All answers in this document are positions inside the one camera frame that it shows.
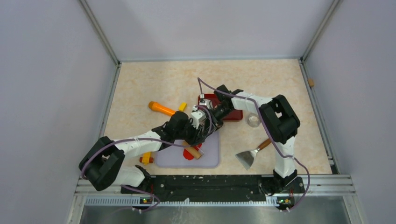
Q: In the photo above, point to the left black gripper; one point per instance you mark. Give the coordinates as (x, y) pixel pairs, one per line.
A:
(196, 136)

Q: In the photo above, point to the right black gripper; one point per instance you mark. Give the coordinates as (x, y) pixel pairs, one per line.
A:
(219, 124)

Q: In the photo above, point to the wooden dough roller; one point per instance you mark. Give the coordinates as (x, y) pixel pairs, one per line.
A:
(193, 151)

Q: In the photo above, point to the red dough lump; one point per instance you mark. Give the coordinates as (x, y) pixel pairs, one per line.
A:
(188, 153)

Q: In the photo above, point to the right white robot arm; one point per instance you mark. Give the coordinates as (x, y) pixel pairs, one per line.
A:
(280, 123)

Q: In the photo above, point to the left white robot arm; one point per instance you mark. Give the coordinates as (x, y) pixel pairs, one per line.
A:
(102, 164)

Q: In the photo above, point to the dark red lacquer tray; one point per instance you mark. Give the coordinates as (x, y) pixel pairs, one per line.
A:
(234, 116)

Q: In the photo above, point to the small yellow block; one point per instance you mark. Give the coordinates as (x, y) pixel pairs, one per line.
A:
(182, 107)

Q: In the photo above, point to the lavender plastic tray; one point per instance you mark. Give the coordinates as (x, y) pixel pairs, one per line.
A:
(173, 157)

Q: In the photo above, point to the orange plastic rolling pin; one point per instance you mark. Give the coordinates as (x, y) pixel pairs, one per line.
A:
(157, 107)

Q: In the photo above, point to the yellow toy car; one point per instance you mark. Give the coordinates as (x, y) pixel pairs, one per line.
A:
(146, 158)

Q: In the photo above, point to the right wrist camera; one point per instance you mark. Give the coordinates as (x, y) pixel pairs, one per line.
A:
(206, 101)

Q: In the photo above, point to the metal ring cutter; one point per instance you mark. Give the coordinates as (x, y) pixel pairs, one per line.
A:
(253, 120)

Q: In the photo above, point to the metal scraper wooden handle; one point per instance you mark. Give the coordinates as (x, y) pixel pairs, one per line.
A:
(247, 158)

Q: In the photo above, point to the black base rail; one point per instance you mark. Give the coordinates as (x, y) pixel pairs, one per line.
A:
(218, 188)

